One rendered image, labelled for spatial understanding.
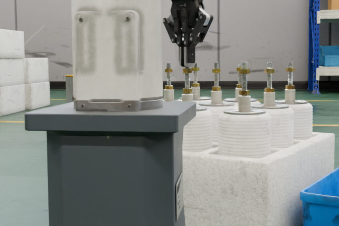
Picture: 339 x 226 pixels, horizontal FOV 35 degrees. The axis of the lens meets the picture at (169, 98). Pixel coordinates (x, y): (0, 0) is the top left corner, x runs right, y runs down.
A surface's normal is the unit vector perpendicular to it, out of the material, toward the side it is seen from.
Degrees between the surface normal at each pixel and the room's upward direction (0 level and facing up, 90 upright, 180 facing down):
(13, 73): 90
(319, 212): 92
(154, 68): 90
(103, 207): 90
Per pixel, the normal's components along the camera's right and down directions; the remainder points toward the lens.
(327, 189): 0.84, 0.00
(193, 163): -0.54, 0.07
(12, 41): 0.99, 0.00
